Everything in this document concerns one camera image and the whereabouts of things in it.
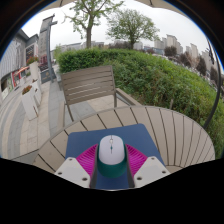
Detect green hedge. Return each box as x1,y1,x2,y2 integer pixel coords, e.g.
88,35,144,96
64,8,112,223
56,48,224,159

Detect white and teal computer mouse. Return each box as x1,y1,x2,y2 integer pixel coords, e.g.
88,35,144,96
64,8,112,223
96,134,129,179

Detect distant high-rise buildings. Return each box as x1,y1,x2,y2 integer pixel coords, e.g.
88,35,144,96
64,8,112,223
153,33,214,68

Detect white planter with flowers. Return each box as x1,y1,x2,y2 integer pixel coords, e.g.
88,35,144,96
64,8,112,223
31,78,44,106
20,84,39,121

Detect slatted brown outdoor chair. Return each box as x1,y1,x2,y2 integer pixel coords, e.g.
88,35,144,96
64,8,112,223
59,65,141,128

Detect tall grey sign pillar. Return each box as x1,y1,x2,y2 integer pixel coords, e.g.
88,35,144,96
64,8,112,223
37,14,58,84

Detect round leafy tree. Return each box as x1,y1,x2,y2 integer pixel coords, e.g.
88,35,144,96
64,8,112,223
106,8,160,50

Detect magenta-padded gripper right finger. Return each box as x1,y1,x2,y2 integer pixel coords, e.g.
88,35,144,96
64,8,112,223
124,143,172,190

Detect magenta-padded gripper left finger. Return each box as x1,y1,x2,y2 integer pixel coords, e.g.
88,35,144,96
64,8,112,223
54,143,100,190

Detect thin-crowned tree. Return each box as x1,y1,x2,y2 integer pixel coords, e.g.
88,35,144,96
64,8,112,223
63,0,125,50

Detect beige parasol canopy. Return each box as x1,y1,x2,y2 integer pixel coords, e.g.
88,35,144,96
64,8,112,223
41,0,188,18

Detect dark blue mouse pad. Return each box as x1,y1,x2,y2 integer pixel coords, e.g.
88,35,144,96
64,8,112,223
64,123,166,191

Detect dark curved parasol pole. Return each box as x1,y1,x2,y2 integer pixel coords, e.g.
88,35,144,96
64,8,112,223
203,39,224,131

